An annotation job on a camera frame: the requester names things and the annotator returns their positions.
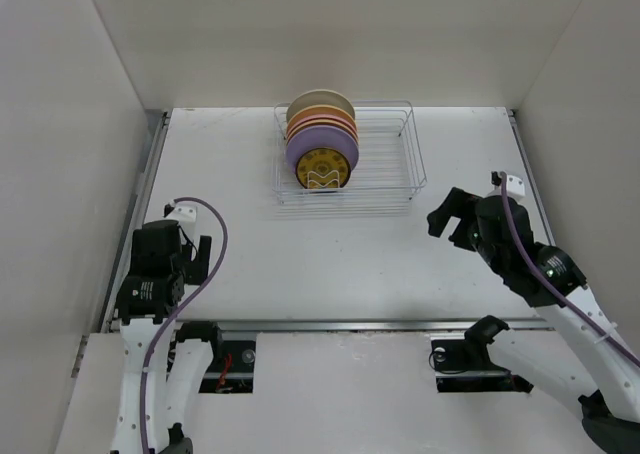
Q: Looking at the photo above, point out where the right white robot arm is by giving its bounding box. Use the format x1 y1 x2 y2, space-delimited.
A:
427 188 639 453

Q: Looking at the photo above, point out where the white wire dish rack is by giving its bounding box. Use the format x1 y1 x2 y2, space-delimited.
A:
272 100 427 210

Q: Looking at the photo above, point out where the small yellow patterned plate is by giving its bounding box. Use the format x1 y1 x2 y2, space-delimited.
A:
294 148 351 190

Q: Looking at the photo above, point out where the pale yellow plastic plate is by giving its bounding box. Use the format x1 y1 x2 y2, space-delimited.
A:
286 120 358 141

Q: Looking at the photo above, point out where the purple plastic plate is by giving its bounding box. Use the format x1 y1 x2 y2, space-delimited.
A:
285 125 359 169

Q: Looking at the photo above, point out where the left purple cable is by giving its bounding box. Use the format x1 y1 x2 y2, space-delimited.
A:
139 196 229 454

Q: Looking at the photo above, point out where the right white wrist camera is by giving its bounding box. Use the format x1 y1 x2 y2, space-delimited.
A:
489 171 526 201

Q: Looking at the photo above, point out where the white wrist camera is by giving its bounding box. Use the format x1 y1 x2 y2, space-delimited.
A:
163 200 198 225
489 171 526 201

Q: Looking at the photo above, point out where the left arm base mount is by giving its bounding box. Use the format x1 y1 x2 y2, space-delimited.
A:
168 321 257 394

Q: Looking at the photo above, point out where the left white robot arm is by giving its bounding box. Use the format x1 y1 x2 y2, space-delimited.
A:
110 212 224 453

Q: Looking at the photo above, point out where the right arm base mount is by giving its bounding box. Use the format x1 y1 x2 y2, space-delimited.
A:
429 338 533 394

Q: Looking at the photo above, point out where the cream white plastic plate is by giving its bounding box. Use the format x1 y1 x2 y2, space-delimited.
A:
286 89 355 120

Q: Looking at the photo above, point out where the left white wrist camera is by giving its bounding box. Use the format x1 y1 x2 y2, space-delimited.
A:
163 200 198 225

